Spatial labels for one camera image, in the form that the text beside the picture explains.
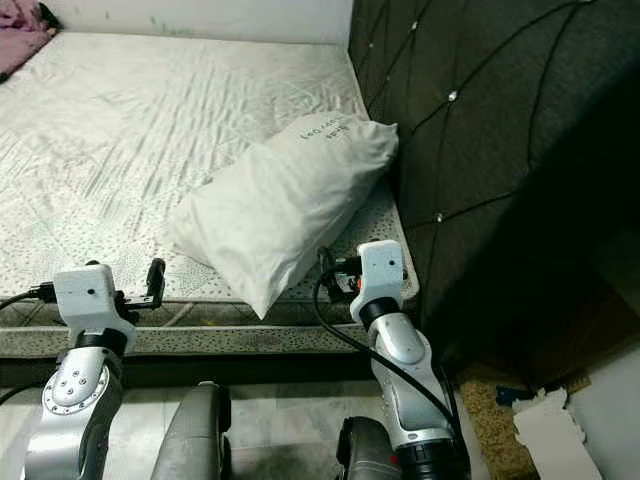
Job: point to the white pillow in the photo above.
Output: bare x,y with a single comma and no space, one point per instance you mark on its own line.
280,210

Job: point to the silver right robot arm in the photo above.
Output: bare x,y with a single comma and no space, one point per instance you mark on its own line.
410,390

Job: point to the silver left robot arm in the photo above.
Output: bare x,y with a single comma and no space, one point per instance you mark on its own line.
75,420

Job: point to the white patterned mattress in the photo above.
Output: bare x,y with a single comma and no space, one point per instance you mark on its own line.
140,150

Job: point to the robot left leg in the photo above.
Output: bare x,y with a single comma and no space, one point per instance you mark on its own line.
195,440

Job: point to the robot leg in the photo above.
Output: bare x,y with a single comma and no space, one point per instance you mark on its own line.
195,440
365,455

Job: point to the robot right leg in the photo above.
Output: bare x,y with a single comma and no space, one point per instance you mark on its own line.
365,455

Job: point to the small blue object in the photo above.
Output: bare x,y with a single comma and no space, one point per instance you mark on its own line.
508,393

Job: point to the brown rug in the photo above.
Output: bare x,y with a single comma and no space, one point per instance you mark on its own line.
490,420

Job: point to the dark tufted headboard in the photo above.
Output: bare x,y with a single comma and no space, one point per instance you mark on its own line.
510,150

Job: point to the white cardboard piece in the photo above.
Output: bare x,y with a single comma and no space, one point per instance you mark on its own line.
545,440

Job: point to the purple cartoon print blanket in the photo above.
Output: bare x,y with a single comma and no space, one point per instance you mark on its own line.
20,40

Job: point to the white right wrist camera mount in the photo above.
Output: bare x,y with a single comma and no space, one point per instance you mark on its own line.
382,272

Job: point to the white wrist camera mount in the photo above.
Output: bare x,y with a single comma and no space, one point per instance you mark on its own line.
85,295
382,272

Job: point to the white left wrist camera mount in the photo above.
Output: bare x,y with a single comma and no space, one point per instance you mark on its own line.
85,295

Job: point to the dark bed frame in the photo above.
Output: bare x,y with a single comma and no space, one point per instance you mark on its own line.
260,372

